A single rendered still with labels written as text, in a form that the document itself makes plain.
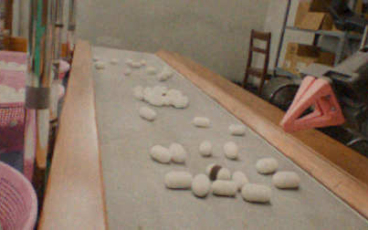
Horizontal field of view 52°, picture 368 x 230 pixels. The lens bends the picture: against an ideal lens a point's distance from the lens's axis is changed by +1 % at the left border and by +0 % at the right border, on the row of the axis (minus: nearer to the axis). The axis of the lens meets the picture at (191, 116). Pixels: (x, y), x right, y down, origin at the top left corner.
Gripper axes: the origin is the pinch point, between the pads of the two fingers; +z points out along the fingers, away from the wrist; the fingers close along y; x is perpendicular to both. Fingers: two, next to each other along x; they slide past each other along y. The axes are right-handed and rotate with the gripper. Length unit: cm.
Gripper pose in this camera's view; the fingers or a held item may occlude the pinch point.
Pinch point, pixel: (288, 124)
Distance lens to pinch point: 52.6
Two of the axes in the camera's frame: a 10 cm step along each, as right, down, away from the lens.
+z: -8.2, 5.6, -0.8
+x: 5.0, 7.8, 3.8
